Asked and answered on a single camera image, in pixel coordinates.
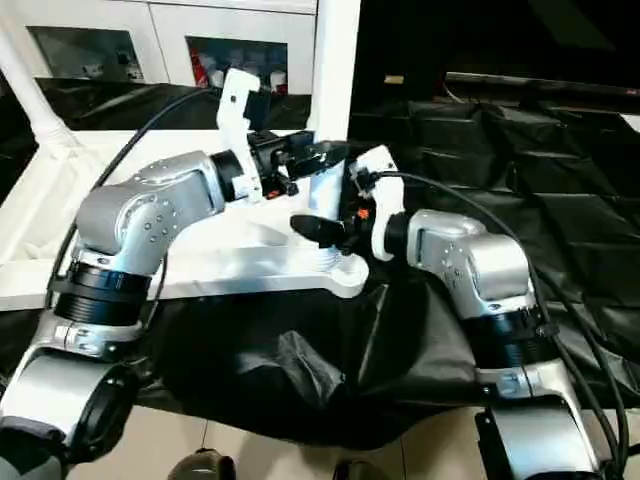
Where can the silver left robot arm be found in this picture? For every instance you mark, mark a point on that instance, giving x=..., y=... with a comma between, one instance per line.
x=140, y=210

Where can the red carton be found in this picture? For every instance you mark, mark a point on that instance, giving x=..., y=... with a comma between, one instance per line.
x=199, y=70

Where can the black plastic mat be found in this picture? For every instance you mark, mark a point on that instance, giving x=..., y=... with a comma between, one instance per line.
x=540, y=200

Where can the white cabinet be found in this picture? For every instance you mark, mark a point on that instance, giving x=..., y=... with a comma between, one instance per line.
x=100, y=35

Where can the grey metal bar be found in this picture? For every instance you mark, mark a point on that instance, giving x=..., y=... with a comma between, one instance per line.
x=550, y=83

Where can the black right robot foot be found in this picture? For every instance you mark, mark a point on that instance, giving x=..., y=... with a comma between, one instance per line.
x=357, y=471

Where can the black robot foot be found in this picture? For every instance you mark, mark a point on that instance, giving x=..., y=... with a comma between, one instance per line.
x=200, y=467
x=357, y=471

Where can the black left robot foot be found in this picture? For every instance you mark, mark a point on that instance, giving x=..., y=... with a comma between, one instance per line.
x=200, y=467

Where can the white board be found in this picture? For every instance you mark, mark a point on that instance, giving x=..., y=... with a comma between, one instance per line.
x=633, y=122

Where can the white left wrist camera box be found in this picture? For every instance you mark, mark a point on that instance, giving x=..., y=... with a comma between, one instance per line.
x=238, y=100

